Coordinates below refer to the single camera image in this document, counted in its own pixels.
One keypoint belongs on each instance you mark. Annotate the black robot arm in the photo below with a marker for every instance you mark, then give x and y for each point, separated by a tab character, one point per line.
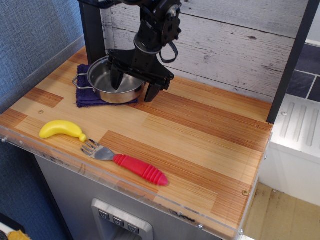
159	22

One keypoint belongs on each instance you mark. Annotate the white ribbed cabinet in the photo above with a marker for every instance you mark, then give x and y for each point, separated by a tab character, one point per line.
292	160

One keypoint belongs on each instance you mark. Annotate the black frame post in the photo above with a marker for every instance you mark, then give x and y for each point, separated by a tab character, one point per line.
93	32
303	31

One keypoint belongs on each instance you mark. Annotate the clear acrylic table edge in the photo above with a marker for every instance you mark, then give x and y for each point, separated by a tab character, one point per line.
209	179

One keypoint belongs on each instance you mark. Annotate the black left frame post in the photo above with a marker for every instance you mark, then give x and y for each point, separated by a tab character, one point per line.
93	32

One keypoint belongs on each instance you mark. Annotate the black right frame post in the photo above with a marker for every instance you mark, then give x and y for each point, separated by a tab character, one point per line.
303	31

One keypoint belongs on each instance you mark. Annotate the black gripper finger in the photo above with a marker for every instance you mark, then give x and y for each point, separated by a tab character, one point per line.
152	92
116	77

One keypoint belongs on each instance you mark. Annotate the yellow black object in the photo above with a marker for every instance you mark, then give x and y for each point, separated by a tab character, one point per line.
7	233

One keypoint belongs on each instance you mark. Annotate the fork with red handle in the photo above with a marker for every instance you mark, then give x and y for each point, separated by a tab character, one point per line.
145	170

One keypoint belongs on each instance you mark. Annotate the yellow toy banana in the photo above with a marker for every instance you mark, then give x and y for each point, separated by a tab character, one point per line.
63	127

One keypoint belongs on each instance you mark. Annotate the silver dispenser button panel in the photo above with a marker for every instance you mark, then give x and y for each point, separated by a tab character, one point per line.
115	224

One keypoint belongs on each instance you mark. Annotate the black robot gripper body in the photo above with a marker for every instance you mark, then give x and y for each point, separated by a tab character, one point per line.
142	63

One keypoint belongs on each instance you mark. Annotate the purple folded towel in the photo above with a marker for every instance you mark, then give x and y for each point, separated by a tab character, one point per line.
87	97

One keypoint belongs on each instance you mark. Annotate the stainless steel pot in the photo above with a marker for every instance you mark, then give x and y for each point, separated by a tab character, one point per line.
99	83

